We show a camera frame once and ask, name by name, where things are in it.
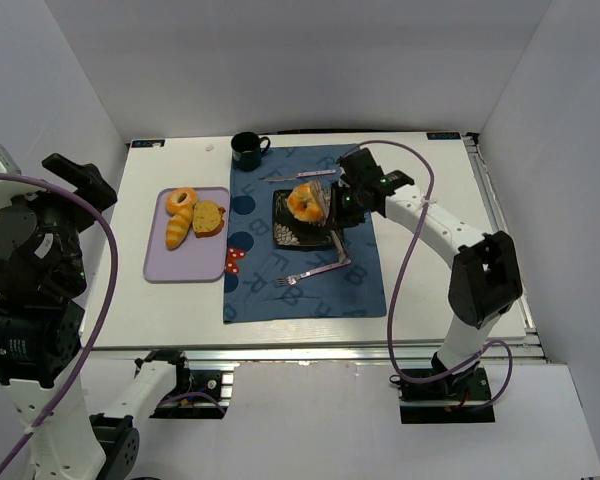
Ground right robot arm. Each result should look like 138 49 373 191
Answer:
327 147 522 383

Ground metal tongs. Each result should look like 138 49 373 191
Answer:
309 180 351 266

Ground striped bread roll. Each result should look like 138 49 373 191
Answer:
165 204 194 250

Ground brown bread slice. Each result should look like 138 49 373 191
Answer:
192 200 226 238

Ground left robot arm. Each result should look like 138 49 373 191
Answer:
0 153 139 479

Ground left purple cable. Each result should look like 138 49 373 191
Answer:
0 172 120 480

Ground purple cable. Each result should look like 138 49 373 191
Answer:
337 140 515 412
0 172 120 480

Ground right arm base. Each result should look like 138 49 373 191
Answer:
389 367 496 425

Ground pink handled knife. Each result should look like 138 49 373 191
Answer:
261 169 336 182

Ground black floral square plate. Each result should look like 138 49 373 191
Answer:
272 190 335 250

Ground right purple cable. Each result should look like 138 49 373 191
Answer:
337 140 515 412

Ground pink handled fork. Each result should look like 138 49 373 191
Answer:
273 258 351 288

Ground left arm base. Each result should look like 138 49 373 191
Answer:
87 349 236 420

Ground lavender plastic tray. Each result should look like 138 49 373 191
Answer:
143 187 230 284

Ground twisted ring bread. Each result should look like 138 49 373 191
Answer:
286 183 324 224

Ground blue letter placemat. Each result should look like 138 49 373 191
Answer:
223 145 386 324

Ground dark green mug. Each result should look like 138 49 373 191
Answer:
231 132 271 172

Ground sugared ring donut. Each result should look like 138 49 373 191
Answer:
165 187 198 215

